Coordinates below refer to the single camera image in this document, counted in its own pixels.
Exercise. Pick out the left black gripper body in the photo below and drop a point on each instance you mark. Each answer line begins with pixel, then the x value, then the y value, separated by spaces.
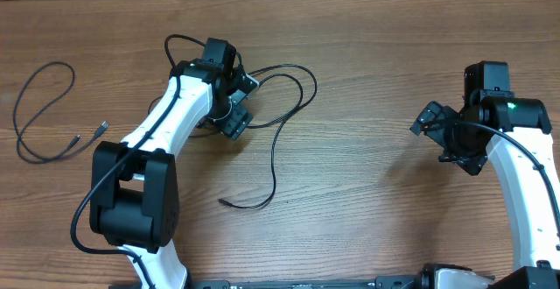
pixel 238 120

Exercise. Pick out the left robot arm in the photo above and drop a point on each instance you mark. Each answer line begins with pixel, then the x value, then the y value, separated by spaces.
pixel 134 198

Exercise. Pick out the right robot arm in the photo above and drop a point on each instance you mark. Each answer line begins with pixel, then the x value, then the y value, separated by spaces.
pixel 515 136

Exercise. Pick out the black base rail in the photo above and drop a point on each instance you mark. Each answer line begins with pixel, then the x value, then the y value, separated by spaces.
pixel 380 282

